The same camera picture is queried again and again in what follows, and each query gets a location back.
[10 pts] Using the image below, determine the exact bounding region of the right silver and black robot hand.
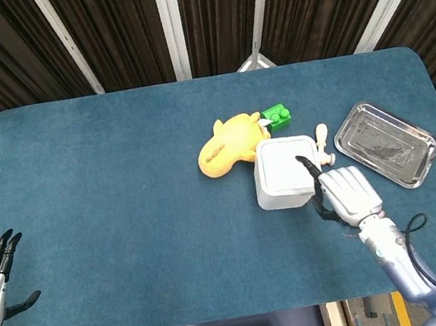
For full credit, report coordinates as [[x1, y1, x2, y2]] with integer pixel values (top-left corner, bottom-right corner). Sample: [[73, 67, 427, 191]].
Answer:
[[294, 143, 387, 238]]

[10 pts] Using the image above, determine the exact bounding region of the white square box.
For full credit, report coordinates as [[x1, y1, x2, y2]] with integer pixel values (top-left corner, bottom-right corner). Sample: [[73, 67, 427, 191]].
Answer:
[[246, 130, 329, 215]]

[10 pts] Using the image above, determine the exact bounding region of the silver metal tray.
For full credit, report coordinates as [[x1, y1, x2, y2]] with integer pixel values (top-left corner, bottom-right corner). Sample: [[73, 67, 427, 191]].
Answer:
[[328, 90, 436, 201]]

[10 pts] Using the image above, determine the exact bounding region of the light wooden stamp with knob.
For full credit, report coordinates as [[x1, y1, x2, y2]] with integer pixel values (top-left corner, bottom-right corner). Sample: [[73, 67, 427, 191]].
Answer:
[[311, 121, 339, 168]]

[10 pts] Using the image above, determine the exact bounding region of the green toy building block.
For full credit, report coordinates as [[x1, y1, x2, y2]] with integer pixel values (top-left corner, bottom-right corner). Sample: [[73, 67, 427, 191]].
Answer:
[[259, 101, 295, 135]]

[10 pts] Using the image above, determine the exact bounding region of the yellow plush toy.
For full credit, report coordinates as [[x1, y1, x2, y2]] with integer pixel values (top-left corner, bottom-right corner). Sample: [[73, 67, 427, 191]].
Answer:
[[190, 108, 279, 182]]

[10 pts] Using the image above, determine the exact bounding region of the blue fabric table mat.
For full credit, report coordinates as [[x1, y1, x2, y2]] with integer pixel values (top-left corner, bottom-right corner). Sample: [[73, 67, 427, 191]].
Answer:
[[0, 36, 436, 326]]

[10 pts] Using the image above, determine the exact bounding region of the dark brown pleated curtain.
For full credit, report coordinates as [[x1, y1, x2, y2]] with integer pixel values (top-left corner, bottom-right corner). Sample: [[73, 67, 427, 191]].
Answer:
[[0, 0, 436, 183]]

